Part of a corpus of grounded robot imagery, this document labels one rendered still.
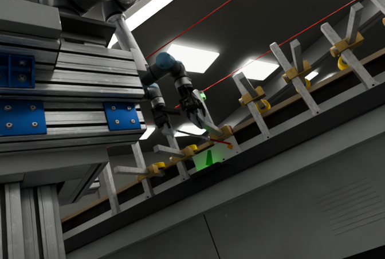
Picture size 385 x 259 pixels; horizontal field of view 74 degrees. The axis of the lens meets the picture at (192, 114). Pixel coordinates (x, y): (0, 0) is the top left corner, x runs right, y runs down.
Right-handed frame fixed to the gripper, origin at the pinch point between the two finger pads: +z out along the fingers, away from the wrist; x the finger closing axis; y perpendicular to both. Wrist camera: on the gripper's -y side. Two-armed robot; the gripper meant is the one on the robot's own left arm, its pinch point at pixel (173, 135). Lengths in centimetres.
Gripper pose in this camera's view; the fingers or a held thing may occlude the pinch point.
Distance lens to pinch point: 143.4
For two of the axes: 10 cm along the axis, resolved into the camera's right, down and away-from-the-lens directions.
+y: -9.3, 3.7, -0.4
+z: 3.5, 8.4, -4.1
